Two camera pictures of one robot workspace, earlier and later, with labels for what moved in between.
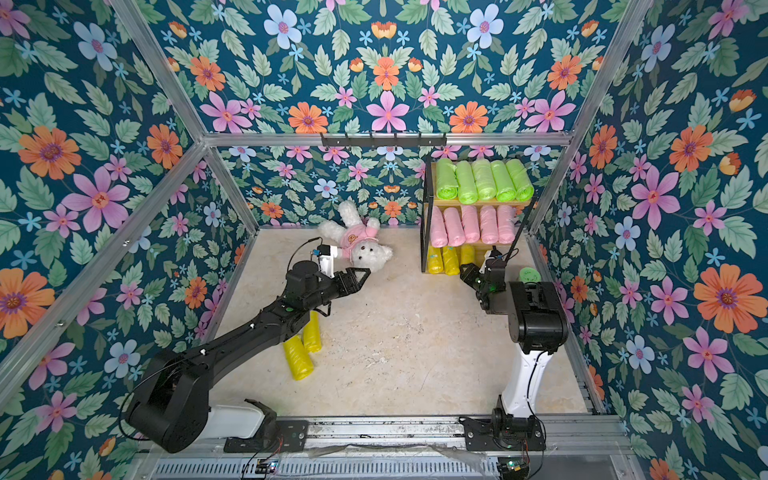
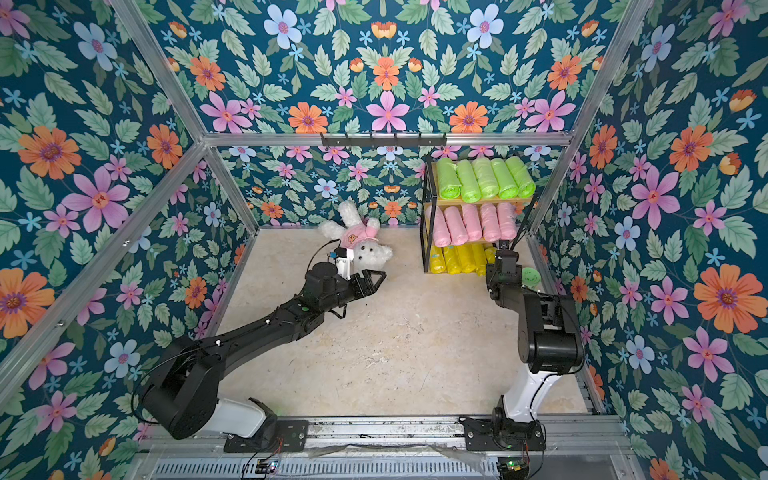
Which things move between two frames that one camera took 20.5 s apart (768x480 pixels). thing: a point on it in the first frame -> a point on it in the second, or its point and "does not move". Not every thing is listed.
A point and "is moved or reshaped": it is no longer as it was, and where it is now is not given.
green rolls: (505, 187) does not move
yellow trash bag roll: (311, 333) -> (479, 258)
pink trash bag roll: (489, 225) does not move
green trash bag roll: (446, 179) does not move
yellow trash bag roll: (450, 254) does not move
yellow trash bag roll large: (299, 359) is moved or reshaped
